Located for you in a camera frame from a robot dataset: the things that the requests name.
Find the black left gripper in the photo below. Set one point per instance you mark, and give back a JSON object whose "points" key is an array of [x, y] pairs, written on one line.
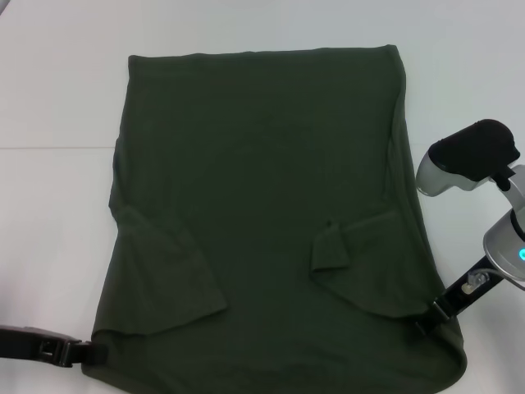
{"points": [[28, 342]]}

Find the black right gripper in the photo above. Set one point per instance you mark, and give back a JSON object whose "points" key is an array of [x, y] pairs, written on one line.
{"points": [[463, 301]]}

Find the dark green shirt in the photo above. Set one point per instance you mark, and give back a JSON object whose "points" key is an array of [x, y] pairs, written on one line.
{"points": [[262, 184]]}

